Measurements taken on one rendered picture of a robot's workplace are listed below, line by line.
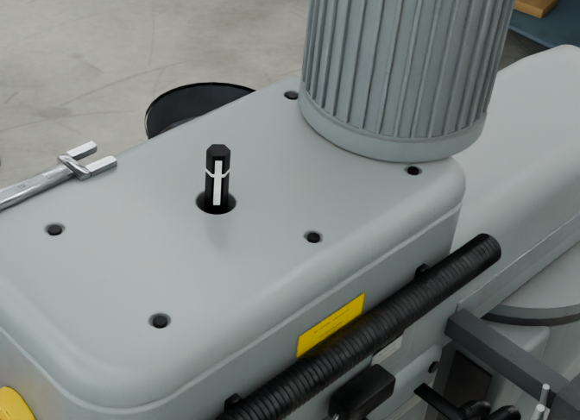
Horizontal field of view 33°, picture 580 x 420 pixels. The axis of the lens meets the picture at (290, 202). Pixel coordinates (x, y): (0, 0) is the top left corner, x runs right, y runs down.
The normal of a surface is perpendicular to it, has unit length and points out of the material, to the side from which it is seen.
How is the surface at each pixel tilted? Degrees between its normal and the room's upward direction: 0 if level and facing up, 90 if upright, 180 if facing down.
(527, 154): 0
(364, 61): 90
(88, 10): 0
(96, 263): 0
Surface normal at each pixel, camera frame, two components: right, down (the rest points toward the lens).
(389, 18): -0.34, 0.57
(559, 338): 0.32, 0.62
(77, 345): -0.03, -0.70
